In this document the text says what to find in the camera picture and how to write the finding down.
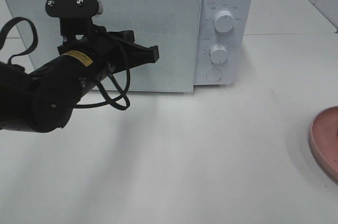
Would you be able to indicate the white upper power knob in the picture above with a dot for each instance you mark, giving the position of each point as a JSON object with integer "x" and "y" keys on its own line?
{"x": 223, "y": 20}

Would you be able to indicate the round white door release button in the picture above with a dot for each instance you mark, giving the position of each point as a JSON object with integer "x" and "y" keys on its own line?
{"x": 214, "y": 75}

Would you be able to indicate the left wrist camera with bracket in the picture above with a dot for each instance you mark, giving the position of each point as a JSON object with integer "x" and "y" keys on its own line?
{"x": 75, "y": 16}

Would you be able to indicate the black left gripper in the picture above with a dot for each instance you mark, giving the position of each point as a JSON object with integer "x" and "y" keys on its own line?
{"x": 105, "y": 52}

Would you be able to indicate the pink round plate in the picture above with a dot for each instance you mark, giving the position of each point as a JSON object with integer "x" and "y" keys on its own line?
{"x": 323, "y": 141}

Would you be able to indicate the white timer knob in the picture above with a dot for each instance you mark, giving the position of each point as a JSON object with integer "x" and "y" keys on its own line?
{"x": 218, "y": 54}

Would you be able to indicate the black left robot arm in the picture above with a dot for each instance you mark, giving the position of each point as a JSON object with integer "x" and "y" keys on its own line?
{"x": 43, "y": 100}

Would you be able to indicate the white microwave door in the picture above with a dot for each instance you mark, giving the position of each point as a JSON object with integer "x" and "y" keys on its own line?
{"x": 172, "y": 25}

